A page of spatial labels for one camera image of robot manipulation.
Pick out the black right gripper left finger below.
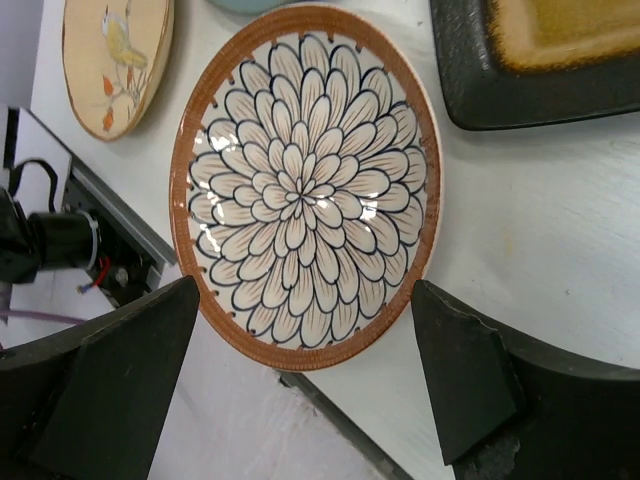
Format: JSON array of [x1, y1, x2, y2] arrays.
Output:
[[1, 276, 200, 479]]

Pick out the brown rim floral plate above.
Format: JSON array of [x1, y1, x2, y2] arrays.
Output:
[[170, 4, 443, 371]]

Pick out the beige bird painted plate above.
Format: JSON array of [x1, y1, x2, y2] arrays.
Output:
[[62, 0, 175, 142]]

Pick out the blue round plate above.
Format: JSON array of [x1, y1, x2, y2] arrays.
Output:
[[209, 0, 283, 15]]

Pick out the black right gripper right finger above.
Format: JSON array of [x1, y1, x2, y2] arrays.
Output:
[[411, 280, 639, 479]]

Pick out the black yellow square plate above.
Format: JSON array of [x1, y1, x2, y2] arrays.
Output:
[[430, 1, 639, 131]]

